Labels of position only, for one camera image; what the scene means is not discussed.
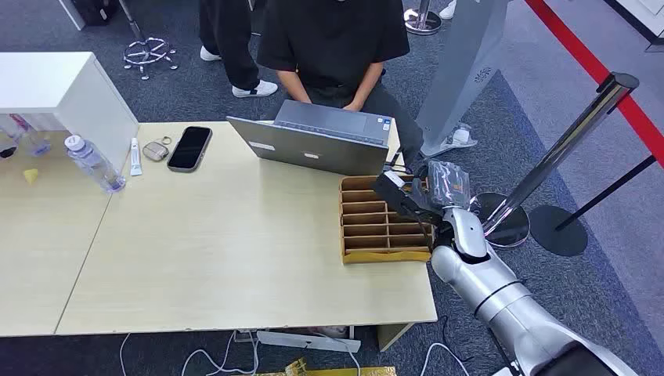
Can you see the person's left hand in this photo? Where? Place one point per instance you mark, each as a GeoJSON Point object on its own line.
{"type": "Point", "coordinates": [354, 106]}

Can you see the cardboard divider tray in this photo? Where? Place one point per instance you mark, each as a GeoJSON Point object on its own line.
{"type": "Point", "coordinates": [368, 228]}

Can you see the person's left forearm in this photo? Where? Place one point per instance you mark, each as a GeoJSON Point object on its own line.
{"type": "Point", "coordinates": [369, 83]}

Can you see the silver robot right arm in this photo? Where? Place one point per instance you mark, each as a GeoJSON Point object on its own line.
{"type": "Point", "coordinates": [498, 290]}

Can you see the person's right forearm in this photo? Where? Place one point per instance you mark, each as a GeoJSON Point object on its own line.
{"type": "Point", "coordinates": [293, 85]}

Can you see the seated person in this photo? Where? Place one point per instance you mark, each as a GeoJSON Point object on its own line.
{"type": "Point", "coordinates": [332, 41]}

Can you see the person's white shoe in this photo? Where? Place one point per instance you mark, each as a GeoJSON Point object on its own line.
{"type": "Point", "coordinates": [448, 9]}

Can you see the standing person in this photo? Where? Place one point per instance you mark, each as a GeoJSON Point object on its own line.
{"type": "Point", "coordinates": [233, 41]}

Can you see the grey laptop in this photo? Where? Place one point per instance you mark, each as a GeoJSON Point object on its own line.
{"type": "Point", "coordinates": [311, 150]}

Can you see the round chrome stanchion base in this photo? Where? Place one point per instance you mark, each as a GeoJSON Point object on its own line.
{"type": "Point", "coordinates": [423, 22]}

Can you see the grey standing panel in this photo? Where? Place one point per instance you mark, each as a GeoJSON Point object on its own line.
{"type": "Point", "coordinates": [467, 52]}

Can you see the black smartphone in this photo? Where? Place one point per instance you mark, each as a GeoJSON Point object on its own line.
{"type": "Point", "coordinates": [189, 149]}

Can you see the chrome chair base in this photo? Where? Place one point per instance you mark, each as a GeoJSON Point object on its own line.
{"type": "Point", "coordinates": [148, 53]}

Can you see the small white tube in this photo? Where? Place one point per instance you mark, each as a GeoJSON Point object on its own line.
{"type": "Point", "coordinates": [135, 158]}

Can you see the wooden desk leg panel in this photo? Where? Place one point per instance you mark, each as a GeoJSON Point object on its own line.
{"type": "Point", "coordinates": [391, 334]}

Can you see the red barrier belt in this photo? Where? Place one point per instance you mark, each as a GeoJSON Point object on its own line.
{"type": "Point", "coordinates": [586, 57]}

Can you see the long white power strip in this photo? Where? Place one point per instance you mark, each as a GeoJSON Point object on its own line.
{"type": "Point", "coordinates": [306, 341]}

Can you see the gold foil bag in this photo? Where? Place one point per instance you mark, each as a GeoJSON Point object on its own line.
{"type": "Point", "coordinates": [332, 371]}

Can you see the clear water bottle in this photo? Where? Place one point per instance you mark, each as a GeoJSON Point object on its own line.
{"type": "Point", "coordinates": [93, 163]}

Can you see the white cabinet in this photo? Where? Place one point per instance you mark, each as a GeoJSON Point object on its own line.
{"type": "Point", "coordinates": [78, 98]}

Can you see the black bag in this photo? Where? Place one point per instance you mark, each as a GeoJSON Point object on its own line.
{"type": "Point", "coordinates": [93, 10]}

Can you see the white furniture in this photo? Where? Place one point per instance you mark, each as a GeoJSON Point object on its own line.
{"type": "Point", "coordinates": [643, 20]}

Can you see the clear plastic cup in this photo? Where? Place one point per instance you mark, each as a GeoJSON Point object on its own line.
{"type": "Point", "coordinates": [33, 140]}

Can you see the small yellow object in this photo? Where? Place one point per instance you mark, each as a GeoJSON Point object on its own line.
{"type": "Point", "coordinates": [31, 176]}

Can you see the small black object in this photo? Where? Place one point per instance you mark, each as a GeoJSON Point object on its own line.
{"type": "Point", "coordinates": [7, 152]}

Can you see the chrome stanchion post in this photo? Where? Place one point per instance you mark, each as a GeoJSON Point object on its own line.
{"type": "Point", "coordinates": [560, 150]}

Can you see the black stanchion post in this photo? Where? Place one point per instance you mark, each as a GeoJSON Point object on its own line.
{"type": "Point", "coordinates": [557, 231]}

